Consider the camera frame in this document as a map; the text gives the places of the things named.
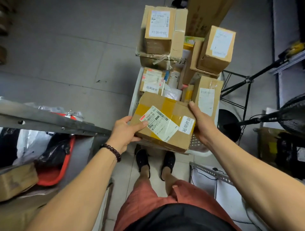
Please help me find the person's right hand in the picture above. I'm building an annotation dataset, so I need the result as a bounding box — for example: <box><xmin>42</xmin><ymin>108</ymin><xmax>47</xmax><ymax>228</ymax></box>
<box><xmin>188</xmin><ymin>101</ymin><xmax>220</xmax><ymax>146</ymax></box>

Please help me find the person's left hand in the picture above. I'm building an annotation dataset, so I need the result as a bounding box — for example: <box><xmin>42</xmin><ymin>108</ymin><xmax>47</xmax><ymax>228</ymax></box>
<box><xmin>106</xmin><ymin>116</ymin><xmax>149</xmax><ymax>155</ymax></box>

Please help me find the yellow-taped cardboard parcel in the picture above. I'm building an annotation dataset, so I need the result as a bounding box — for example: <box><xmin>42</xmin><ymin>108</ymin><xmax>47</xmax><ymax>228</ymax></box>
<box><xmin>130</xmin><ymin>91</ymin><xmax>196</xmax><ymax>153</ymax></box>

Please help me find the corrugated parcel yellow tape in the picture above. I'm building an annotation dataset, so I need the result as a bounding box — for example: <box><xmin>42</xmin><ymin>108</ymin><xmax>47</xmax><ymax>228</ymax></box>
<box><xmin>181</xmin><ymin>84</ymin><xmax>195</xmax><ymax>103</ymax></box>

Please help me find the narrow box with long label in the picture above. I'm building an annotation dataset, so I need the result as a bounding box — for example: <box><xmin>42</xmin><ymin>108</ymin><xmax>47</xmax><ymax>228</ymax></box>
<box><xmin>192</xmin><ymin>76</ymin><xmax>224</xmax><ymax>122</ymax></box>

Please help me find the white plastic basket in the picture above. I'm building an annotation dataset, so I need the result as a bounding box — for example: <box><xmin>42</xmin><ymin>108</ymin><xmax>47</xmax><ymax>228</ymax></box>
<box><xmin>128</xmin><ymin>66</ymin><xmax>223</xmax><ymax>157</ymax></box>

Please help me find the taped brown parcel long label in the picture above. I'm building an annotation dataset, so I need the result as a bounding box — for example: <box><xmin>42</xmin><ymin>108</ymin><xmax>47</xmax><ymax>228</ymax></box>
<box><xmin>168</xmin><ymin>70</ymin><xmax>181</xmax><ymax>89</ymax></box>

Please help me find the squarish white-label cardboard box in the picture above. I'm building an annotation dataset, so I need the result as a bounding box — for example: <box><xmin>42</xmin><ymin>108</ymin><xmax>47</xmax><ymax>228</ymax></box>
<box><xmin>179</xmin><ymin>40</ymin><xmax>220</xmax><ymax>86</ymax></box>

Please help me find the small box with label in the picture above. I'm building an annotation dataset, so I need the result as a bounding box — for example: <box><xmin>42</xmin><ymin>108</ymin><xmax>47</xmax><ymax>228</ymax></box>
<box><xmin>197</xmin><ymin>25</ymin><xmax>237</xmax><ymax>75</ymax></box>

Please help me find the person's left forearm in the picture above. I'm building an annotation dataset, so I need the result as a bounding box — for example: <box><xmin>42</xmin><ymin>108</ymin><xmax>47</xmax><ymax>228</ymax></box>
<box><xmin>26</xmin><ymin>147</ymin><xmax>119</xmax><ymax>231</ymax></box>

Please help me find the person's right forearm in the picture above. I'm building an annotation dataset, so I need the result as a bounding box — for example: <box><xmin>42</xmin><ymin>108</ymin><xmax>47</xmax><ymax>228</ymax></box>
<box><xmin>207</xmin><ymin>128</ymin><xmax>305</xmax><ymax>231</ymax></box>

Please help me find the person's black shoe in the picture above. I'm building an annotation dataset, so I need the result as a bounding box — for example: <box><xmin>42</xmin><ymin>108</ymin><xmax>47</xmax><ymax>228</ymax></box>
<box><xmin>136</xmin><ymin>149</ymin><xmax>151</xmax><ymax>179</ymax></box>
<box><xmin>160</xmin><ymin>151</ymin><xmax>176</xmax><ymax>181</ymax></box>

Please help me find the person's red trouser leg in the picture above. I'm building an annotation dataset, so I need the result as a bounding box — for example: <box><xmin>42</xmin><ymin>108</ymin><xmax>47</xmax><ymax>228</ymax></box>
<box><xmin>171</xmin><ymin>180</ymin><xmax>241</xmax><ymax>231</ymax></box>
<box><xmin>114</xmin><ymin>178</ymin><xmax>178</xmax><ymax>231</ymax></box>

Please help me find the person's black shirt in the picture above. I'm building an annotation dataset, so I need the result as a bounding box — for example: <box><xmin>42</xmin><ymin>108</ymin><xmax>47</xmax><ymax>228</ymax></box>
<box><xmin>125</xmin><ymin>203</ymin><xmax>235</xmax><ymax>231</ymax></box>

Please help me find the black standing fan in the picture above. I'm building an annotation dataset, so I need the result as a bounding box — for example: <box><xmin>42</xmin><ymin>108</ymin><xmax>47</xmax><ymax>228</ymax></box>
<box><xmin>218</xmin><ymin>94</ymin><xmax>305</xmax><ymax>143</ymax></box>

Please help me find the olive brown box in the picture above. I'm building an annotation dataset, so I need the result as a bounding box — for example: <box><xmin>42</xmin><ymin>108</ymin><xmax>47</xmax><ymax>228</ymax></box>
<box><xmin>258</xmin><ymin>127</ymin><xmax>279</xmax><ymax>162</ymax></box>

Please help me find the black tripod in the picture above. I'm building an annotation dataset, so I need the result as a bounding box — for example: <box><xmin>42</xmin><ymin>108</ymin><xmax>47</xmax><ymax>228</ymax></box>
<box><xmin>220</xmin><ymin>42</ymin><xmax>305</xmax><ymax>143</ymax></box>

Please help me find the white paper sign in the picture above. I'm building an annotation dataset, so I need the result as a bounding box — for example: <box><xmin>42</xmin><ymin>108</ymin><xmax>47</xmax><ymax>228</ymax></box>
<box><xmin>182</xmin><ymin>49</ymin><xmax>191</xmax><ymax>65</ymax></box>

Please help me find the white flat board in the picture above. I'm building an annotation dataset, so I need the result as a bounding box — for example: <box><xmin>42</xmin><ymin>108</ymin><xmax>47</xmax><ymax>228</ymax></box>
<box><xmin>190</xmin><ymin>162</ymin><xmax>253</xmax><ymax>224</ymax></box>

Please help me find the red plastic tray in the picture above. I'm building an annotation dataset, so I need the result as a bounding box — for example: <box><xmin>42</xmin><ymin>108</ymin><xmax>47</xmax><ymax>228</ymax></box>
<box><xmin>37</xmin><ymin>113</ymin><xmax>76</xmax><ymax>187</ymax></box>

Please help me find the black machine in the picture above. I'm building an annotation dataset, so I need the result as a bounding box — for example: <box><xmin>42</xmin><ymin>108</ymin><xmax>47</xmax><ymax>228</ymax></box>
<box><xmin>276</xmin><ymin>132</ymin><xmax>305</xmax><ymax>179</ymax></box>

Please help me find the small green and white box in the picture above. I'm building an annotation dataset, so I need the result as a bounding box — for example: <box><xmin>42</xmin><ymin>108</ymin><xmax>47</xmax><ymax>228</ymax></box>
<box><xmin>185</xmin><ymin>36</ymin><xmax>205</xmax><ymax>44</ymax></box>

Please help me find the tall printed floor carton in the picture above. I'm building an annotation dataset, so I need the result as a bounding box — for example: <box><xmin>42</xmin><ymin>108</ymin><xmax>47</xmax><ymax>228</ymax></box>
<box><xmin>186</xmin><ymin>0</ymin><xmax>235</xmax><ymax>38</ymax></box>

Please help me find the brown carton with dark print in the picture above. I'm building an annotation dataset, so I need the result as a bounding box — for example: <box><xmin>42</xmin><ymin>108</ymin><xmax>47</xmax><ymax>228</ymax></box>
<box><xmin>0</xmin><ymin>163</ymin><xmax>39</xmax><ymax>202</ymax></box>

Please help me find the black floor object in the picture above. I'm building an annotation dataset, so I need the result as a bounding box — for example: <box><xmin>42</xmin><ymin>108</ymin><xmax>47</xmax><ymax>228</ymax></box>
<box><xmin>171</xmin><ymin>0</ymin><xmax>189</xmax><ymax>8</ymax></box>

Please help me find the white storage rack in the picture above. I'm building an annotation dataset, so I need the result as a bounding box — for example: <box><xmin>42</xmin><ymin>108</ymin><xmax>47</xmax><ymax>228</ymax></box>
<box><xmin>273</xmin><ymin>0</ymin><xmax>305</xmax><ymax>108</ymax></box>

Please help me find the dark cluttered goods pile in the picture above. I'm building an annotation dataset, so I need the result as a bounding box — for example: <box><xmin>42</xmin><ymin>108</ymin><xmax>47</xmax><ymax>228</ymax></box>
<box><xmin>0</xmin><ymin>0</ymin><xmax>15</xmax><ymax>66</ymax></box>

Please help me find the dark bead bracelet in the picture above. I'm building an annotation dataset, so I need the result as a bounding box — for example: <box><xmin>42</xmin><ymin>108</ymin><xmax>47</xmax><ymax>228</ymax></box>
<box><xmin>100</xmin><ymin>143</ymin><xmax>122</xmax><ymax>163</ymax></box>

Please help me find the grey metal rack frame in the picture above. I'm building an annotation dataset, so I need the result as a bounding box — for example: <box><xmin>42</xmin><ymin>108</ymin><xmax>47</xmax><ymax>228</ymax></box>
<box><xmin>0</xmin><ymin>99</ymin><xmax>114</xmax><ymax>191</ymax></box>

